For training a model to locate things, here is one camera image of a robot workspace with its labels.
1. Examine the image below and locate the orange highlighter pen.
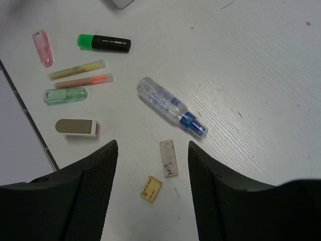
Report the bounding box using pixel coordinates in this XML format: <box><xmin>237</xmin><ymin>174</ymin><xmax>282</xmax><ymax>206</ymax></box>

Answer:
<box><xmin>54</xmin><ymin>73</ymin><xmax>114</xmax><ymax>89</ymax></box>

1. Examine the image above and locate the green correction tape dispenser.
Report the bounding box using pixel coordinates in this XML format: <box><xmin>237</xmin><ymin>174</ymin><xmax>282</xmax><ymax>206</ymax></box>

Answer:
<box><xmin>43</xmin><ymin>87</ymin><xmax>88</xmax><ymax>105</ymax></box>

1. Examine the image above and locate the green black highlighter marker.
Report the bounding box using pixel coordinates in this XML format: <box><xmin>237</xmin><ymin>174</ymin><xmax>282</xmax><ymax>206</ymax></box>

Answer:
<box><xmin>77</xmin><ymin>34</ymin><xmax>131</xmax><ymax>53</ymax></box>

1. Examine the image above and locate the brown white stamp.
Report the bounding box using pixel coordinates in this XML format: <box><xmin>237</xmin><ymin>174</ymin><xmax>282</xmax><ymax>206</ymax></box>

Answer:
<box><xmin>55</xmin><ymin>118</ymin><xmax>99</xmax><ymax>137</ymax></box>

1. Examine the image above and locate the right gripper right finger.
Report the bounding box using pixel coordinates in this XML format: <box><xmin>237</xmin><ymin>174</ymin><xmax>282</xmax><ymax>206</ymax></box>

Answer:
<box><xmin>188</xmin><ymin>142</ymin><xmax>320</xmax><ymax>240</ymax></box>

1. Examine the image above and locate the yellow highlighter pen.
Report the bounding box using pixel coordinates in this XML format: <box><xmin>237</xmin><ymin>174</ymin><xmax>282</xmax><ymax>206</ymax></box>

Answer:
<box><xmin>47</xmin><ymin>59</ymin><xmax>106</xmax><ymax>80</ymax></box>

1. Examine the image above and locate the clear blue spray bottle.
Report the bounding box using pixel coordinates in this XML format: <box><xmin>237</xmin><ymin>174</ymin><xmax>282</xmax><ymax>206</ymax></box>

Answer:
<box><xmin>137</xmin><ymin>77</ymin><xmax>208</xmax><ymax>139</ymax></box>

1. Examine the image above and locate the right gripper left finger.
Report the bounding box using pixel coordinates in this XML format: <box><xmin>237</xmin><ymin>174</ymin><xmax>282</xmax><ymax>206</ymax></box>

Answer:
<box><xmin>1</xmin><ymin>141</ymin><xmax>118</xmax><ymax>240</ymax></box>

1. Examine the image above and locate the white dirty eraser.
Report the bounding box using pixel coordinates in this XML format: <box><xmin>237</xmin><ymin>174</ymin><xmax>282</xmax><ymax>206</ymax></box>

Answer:
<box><xmin>159</xmin><ymin>140</ymin><xmax>179</xmax><ymax>177</ymax></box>

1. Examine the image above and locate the small yellow eraser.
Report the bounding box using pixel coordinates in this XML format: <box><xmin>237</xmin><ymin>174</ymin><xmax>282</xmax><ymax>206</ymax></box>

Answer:
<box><xmin>140</xmin><ymin>176</ymin><xmax>163</xmax><ymax>203</ymax></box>

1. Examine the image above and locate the pink correction tape dispenser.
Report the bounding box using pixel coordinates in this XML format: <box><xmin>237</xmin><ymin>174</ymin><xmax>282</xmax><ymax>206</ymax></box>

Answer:
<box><xmin>33</xmin><ymin>30</ymin><xmax>54</xmax><ymax>68</ymax></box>

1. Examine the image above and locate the right white compartment organizer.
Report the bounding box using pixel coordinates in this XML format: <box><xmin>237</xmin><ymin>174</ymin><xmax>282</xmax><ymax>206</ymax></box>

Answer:
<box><xmin>100</xmin><ymin>0</ymin><xmax>133</xmax><ymax>10</ymax></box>

